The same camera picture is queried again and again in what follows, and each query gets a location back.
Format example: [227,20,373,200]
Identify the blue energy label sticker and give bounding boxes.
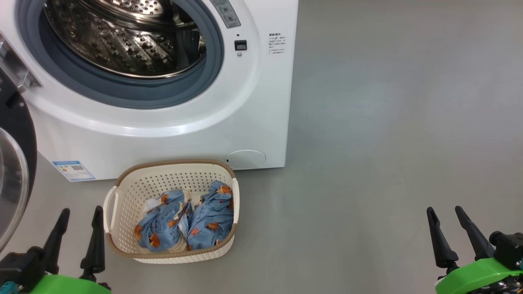
[52,160,96,182]

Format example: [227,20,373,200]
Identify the cream perforated laundry basket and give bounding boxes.
[103,159,240,264]

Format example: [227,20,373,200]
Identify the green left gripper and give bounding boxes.
[29,206,112,294]

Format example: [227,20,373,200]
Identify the steel perforated washer drum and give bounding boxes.
[43,0,207,79]

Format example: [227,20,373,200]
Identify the black text warning sticker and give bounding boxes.
[268,33,286,55]

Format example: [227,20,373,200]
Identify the grey instruction sticker strip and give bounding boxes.
[210,0,241,28]

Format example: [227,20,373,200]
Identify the white front-load washing machine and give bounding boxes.
[0,0,299,182]

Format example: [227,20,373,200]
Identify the grey rubber door gasket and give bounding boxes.
[16,0,225,109]

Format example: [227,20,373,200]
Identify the black round glass machine door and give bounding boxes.
[0,65,38,254]

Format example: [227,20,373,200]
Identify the blue garment with orange print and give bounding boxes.
[186,181,234,250]
[134,190,192,252]

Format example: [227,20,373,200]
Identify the metal door hinge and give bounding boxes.
[0,33,42,94]

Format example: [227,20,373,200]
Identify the round white filter cover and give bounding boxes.
[225,150,267,169]

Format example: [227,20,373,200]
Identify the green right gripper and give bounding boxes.
[427,206,523,294]

